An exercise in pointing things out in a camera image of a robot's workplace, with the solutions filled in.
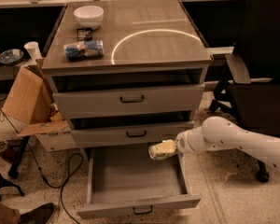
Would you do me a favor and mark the white paper cup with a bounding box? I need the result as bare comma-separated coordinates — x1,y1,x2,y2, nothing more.
24,41,42,60

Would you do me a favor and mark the brown tape roll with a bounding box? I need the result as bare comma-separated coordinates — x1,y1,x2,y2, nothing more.
0,140,15,163

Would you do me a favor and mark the bottom grey drawer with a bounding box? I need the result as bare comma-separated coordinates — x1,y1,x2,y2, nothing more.
77,144,200,219

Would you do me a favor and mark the black tripod stand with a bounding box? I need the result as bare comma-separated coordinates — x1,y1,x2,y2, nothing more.
0,135,31,202

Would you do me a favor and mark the brown cardboard box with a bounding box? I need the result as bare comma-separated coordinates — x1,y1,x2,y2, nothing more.
2,64,68,137

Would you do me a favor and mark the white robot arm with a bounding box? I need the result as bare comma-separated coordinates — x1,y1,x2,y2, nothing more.
148,117,280,172

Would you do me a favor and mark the top grey drawer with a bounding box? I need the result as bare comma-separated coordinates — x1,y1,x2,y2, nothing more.
52,71,204,119

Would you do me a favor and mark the black office chair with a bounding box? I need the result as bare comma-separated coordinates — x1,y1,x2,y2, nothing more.
202,0,280,184

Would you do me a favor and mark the person's brown trouser leg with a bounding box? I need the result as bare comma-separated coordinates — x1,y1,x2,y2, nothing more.
0,203,21,224

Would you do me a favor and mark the person's dark shoe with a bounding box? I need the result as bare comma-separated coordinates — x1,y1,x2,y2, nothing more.
19,203,56,224

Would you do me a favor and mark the middle grey drawer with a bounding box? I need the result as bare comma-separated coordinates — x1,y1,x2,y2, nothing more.
71,111,194,147

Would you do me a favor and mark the white printed cardboard box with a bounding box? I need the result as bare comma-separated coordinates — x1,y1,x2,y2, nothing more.
35,128,77,152

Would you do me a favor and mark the blue soda can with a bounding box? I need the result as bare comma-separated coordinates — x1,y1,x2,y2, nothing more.
63,40,105,60

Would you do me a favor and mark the dark blue plate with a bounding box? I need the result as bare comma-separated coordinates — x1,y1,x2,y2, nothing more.
0,49,23,66

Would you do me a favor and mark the grey drawer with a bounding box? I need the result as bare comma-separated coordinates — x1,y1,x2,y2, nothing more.
52,71,204,119
77,144,200,219
71,111,194,147

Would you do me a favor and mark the grey drawer cabinet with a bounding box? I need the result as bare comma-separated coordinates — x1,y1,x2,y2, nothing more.
41,0,214,154

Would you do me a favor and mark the small dark snack packet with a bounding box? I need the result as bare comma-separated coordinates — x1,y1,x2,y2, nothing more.
77,28,92,41

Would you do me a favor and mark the white bowl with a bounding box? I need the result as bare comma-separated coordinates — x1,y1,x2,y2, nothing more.
74,6,104,29

